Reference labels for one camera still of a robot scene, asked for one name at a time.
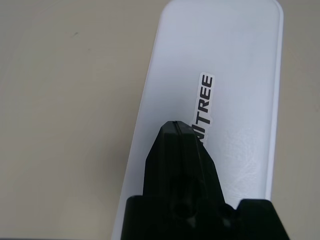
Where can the white plastic pencil case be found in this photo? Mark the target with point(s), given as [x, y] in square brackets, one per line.
[225, 50]

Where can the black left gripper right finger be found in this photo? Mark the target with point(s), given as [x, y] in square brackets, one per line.
[200, 175]

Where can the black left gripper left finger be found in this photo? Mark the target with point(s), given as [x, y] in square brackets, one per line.
[165, 162]

